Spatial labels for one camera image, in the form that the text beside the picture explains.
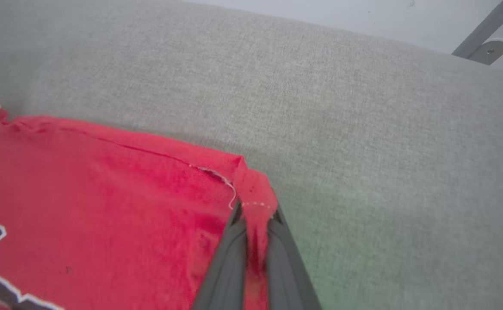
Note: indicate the red and white jersey shirt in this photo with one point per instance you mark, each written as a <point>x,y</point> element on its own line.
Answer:
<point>100,215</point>

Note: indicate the round white post foot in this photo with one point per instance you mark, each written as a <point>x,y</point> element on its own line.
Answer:
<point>490,51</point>

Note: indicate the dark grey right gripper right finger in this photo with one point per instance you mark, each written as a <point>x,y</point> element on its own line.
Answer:
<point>288,271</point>

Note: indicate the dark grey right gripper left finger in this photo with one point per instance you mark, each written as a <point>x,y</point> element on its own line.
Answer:
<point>227,269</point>

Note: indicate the grey metal post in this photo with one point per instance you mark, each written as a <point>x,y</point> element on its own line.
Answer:
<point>486,28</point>

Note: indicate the light grey fabric sofa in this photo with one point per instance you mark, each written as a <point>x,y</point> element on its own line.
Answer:
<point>341,150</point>

